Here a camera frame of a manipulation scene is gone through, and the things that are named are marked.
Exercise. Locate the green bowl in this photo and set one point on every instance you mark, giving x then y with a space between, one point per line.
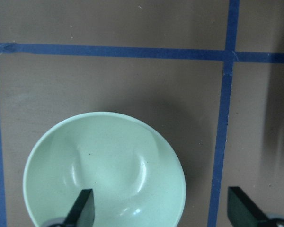
136 176

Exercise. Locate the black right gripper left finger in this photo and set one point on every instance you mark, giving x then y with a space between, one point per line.
82 213

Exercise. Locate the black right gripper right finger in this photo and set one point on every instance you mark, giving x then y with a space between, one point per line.
243 212

